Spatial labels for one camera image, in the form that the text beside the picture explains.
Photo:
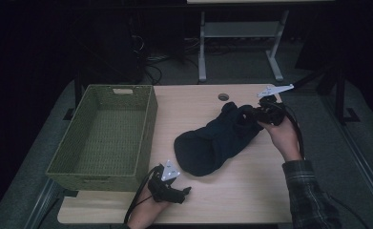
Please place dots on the person's right hand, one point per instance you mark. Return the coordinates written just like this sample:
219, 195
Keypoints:
285, 140

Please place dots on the green woven basket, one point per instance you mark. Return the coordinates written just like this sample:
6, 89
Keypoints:
111, 136

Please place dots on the black floor stand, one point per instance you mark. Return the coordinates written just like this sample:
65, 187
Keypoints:
340, 95

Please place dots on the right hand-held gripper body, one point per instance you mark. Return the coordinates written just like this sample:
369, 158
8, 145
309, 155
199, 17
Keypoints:
270, 111

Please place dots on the person's left hand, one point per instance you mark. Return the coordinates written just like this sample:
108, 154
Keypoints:
146, 213

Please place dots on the dark blue knitted garment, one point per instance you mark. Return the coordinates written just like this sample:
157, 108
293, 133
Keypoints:
206, 146

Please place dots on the white metal desk frame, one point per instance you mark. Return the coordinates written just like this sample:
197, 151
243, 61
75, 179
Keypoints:
238, 30

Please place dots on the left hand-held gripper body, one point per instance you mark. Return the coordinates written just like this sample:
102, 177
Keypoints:
166, 191

